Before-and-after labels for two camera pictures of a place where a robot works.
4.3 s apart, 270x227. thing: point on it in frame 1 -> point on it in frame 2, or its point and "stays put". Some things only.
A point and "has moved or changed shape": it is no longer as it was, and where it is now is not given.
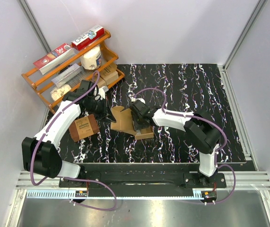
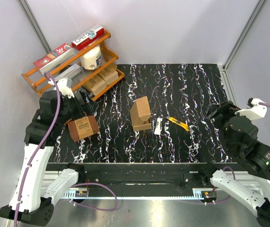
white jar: x=91 y=59 stays put
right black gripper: x=137 y=126 -> x=226 y=108
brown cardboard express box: x=122 y=121 has moved or changed shape
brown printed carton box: x=83 y=127 stays put
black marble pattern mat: x=159 y=113 stays put
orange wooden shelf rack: x=90 y=69 stays put
